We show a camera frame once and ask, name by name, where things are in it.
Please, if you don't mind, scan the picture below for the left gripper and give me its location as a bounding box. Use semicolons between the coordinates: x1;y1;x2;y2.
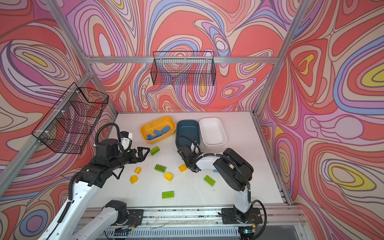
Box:
108;146;150;172

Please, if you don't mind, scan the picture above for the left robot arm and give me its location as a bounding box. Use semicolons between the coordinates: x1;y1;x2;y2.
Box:
40;123;150;240

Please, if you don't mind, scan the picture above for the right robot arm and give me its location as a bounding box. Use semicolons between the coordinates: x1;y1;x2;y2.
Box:
177;145;264;226

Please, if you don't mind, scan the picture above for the orange yellow lego centre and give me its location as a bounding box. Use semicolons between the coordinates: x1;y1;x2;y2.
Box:
179;165;188;172

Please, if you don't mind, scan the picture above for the yellow lego left middle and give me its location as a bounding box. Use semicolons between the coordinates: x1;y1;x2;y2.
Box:
134;167;142;175

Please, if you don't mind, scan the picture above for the yellow lego left lower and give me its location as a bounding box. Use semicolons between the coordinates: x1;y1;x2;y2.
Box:
130;175;139;184

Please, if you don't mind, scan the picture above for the green lego near yellow bin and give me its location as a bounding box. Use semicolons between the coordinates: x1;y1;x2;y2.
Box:
150;146;160;156

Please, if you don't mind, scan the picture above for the dark teal plastic bin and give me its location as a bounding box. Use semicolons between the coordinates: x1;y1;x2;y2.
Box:
176;120;201;149

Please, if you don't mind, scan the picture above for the green lego centre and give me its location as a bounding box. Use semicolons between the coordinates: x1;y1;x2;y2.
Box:
154;165;167;173

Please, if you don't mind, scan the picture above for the white plastic bin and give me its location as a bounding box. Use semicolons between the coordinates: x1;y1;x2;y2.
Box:
199;117;227;148

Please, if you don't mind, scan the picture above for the yellow plastic bin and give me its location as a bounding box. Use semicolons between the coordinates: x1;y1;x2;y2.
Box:
140;116;177;144

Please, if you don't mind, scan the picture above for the green lego right front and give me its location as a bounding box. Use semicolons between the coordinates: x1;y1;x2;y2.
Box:
204;176;216;187

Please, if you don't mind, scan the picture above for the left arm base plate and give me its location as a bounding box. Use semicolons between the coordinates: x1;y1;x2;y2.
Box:
115;209;144;227

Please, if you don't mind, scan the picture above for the left wall wire basket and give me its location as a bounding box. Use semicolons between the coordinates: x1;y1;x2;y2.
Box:
32;83;109;155

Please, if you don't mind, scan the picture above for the wall wire basket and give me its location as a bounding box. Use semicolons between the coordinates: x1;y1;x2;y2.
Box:
32;83;109;155
151;51;217;86

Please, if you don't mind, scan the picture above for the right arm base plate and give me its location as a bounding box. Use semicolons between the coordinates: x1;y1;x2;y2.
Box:
220;207;263;225

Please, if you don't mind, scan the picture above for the back wall wire basket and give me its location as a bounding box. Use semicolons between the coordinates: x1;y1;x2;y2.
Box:
151;51;217;86

